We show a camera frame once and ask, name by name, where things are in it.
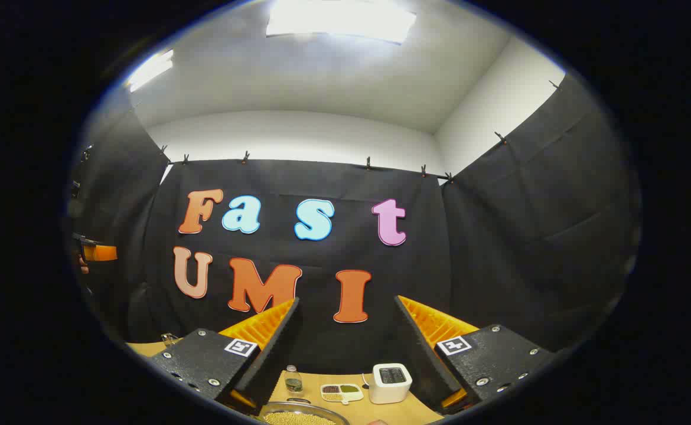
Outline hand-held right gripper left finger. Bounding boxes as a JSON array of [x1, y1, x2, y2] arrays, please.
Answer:
[[148, 297, 300, 414]]

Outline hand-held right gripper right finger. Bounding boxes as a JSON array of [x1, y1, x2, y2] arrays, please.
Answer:
[[394, 295, 556, 414]]

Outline steel pot with black handles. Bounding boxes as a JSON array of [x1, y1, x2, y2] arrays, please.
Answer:
[[256, 400, 351, 425]]

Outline pile of yellow soybeans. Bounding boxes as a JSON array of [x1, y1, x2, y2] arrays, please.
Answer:
[[263, 411, 337, 425]]

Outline clear plastic water bottle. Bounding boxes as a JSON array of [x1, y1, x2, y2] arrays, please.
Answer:
[[284, 365, 305, 397]]

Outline white toaster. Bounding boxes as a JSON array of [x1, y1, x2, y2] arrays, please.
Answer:
[[369, 363, 413, 405]]

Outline white divided dish of beans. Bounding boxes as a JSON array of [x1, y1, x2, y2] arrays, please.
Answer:
[[320, 382, 365, 405]]

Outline small ceiling light panel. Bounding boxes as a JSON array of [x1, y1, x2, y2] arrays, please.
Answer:
[[126, 49, 175, 92]]

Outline row of backdrop clips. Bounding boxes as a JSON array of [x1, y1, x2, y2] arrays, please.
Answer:
[[158, 80, 562, 181]]

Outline large ceiling light panel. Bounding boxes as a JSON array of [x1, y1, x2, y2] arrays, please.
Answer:
[[266, 0, 417, 45]]

